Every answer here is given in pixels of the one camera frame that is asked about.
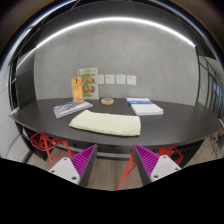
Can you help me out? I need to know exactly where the cream folded towel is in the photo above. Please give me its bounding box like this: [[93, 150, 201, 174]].
[[69, 110, 141, 137]]

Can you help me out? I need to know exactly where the white wall switch panel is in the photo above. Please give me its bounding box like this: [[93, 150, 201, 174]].
[[98, 75, 105, 84], [127, 75, 137, 85], [116, 75, 126, 84], [105, 75, 115, 84]]

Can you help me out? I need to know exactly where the curved ceiling light strip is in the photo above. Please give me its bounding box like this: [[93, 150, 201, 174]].
[[16, 17, 196, 69]]

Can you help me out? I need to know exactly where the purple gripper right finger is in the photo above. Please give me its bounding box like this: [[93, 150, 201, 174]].
[[132, 143, 182, 187]]

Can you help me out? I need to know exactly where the white and blue booklet stack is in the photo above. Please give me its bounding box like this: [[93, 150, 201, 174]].
[[127, 98, 164, 116]]

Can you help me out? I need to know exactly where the red metal stool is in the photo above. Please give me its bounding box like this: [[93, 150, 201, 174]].
[[30, 133, 73, 166], [115, 146, 184, 191]]

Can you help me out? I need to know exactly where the orange acrylic sign stand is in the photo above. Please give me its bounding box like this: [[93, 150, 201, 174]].
[[71, 77, 84, 104]]

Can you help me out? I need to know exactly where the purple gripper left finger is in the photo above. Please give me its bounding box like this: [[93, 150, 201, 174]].
[[49, 145, 97, 187]]

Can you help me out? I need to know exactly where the red metal stool left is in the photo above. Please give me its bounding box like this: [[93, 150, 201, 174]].
[[30, 133, 73, 166]]

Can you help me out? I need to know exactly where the red metal stool right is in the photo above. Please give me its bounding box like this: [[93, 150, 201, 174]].
[[115, 146, 184, 191]]

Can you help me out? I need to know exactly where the round wooden ashtray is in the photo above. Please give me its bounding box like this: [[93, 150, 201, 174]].
[[101, 98, 114, 105]]

